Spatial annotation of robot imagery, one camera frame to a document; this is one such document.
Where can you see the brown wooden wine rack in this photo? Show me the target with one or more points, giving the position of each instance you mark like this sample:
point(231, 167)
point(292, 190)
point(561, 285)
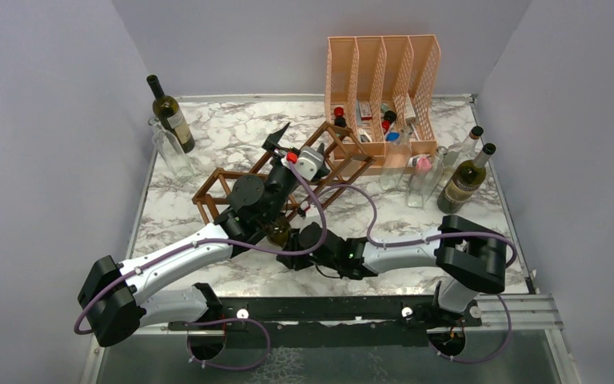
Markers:
point(264, 175)

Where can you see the pink capped small bottle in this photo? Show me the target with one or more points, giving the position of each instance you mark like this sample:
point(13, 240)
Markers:
point(423, 164)

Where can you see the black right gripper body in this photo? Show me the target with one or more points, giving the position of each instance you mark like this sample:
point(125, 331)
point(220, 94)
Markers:
point(304, 262)

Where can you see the green bottle white label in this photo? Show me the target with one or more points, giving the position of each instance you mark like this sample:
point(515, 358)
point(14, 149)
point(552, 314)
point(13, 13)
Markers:
point(465, 181)

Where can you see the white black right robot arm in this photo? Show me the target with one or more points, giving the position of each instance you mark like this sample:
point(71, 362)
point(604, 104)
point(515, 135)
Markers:
point(473, 257)

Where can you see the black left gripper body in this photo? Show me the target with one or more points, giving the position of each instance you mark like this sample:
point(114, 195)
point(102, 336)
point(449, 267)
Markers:
point(277, 155)

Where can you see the peach plastic file organizer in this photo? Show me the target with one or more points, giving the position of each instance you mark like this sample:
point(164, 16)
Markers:
point(382, 83)

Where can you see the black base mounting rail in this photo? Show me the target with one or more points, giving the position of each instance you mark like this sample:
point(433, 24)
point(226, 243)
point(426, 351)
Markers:
point(312, 322)

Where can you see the red capped small bottle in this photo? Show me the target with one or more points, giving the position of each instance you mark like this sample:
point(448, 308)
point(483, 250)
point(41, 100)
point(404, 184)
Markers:
point(339, 117)

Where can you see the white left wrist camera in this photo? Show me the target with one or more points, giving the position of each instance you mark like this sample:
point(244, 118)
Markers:
point(309, 163)

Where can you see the green bottle silver cap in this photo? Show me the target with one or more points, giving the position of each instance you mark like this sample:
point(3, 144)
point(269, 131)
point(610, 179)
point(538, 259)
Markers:
point(277, 231)

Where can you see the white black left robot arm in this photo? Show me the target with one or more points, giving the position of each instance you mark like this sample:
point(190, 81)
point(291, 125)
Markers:
point(114, 296)

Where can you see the blue bottle cap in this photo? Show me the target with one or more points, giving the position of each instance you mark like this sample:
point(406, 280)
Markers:
point(392, 136)

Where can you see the dark green wine bottle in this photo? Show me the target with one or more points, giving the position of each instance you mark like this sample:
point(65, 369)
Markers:
point(169, 113)

